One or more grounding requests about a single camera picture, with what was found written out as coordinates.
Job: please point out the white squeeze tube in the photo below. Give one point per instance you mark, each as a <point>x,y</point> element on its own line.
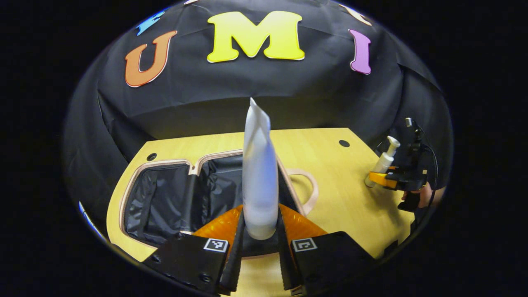
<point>260,185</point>

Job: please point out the pink suitcase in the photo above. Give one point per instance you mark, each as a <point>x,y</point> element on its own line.
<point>173,198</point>

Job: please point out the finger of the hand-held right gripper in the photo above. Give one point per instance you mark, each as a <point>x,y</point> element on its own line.
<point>396,178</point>

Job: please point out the black backdrop cloth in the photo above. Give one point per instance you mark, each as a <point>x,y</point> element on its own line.
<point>247,90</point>

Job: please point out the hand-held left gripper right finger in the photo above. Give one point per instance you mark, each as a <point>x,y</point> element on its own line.
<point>284,264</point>

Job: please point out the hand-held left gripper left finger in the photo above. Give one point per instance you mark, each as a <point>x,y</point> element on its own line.
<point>235,264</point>

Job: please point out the black table grommet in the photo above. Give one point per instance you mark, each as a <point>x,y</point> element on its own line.
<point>344,143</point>
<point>152,156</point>

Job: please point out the white pump bottle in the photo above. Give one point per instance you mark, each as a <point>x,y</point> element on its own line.
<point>384,161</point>

